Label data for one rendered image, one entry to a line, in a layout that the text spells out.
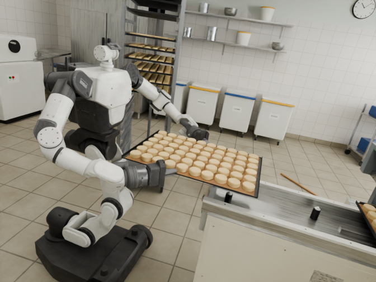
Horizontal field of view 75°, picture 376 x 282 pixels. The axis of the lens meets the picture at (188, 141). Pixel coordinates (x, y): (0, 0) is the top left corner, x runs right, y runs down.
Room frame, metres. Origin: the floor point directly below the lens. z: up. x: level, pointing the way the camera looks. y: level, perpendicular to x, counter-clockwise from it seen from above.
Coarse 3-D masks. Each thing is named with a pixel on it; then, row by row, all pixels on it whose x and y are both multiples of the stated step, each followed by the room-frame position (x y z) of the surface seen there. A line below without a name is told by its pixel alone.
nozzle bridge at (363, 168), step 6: (372, 144) 1.21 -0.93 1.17; (372, 150) 1.18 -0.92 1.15; (366, 156) 1.21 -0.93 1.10; (372, 156) 1.17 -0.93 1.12; (366, 162) 1.18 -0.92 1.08; (372, 162) 1.17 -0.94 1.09; (360, 168) 1.21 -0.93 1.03; (366, 168) 1.17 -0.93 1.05; (372, 168) 1.17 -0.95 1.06; (372, 174) 1.15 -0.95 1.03; (372, 192) 1.19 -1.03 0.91; (372, 198) 1.17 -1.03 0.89
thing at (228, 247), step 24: (216, 192) 1.06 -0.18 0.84; (216, 216) 0.88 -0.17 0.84; (288, 216) 0.96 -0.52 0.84; (312, 216) 0.97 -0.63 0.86; (336, 216) 1.02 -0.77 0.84; (216, 240) 0.87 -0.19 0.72; (240, 240) 0.84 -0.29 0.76; (264, 240) 0.82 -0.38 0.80; (288, 240) 0.80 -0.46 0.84; (360, 240) 0.87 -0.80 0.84; (216, 264) 0.86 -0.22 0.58; (240, 264) 0.84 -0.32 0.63; (264, 264) 0.81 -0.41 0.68; (288, 264) 0.79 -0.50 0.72; (312, 264) 0.77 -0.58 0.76; (336, 264) 0.75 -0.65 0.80; (360, 264) 0.73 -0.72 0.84
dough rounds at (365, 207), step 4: (360, 204) 1.06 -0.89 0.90; (364, 204) 1.03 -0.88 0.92; (368, 204) 1.04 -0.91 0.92; (364, 208) 1.01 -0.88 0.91; (368, 208) 1.00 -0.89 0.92; (372, 208) 1.01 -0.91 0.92; (364, 212) 0.99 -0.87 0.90; (368, 212) 0.97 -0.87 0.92; (372, 212) 0.97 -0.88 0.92; (368, 216) 0.96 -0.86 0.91; (372, 216) 0.94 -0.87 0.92; (372, 220) 0.94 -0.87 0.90; (372, 224) 0.90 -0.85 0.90
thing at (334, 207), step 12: (264, 192) 1.12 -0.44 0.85; (276, 192) 1.10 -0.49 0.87; (288, 192) 1.09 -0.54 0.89; (300, 192) 1.09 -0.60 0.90; (300, 204) 1.07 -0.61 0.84; (312, 204) 1.06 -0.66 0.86; (324, 204) 1.04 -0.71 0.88; (336, 204) 1.03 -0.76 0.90; (348, 216) 1.02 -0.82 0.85; (360, 216) 1.00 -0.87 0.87
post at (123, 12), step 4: (124, 0) 2.08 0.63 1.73; (124, 4) 2.08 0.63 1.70; (124, 8) 2.08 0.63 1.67; (124, 12) 2.08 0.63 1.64; (124, 16) 2.08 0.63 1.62; (124, 20) 2.08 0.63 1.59; (124, 24) 2.09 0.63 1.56; (120, 28) 2.08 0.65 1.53; (124, 28) 2.09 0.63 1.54; (120, 32) 2.08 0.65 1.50; (120, 36) 2.08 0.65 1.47; (124, 36) 2.10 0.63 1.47; (120, 40) 2.08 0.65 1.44; (124, 40) 2.11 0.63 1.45; (120, 44) 2.08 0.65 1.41; (120, 52) 2.08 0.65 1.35; (120, 56) 2.08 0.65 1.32; (120, 60) 2.08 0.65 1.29; (120, 64) 2.08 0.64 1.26; (120, 124) 2.09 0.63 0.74; (120, 132) 2.10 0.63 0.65; (116, 140) 2.08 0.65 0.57
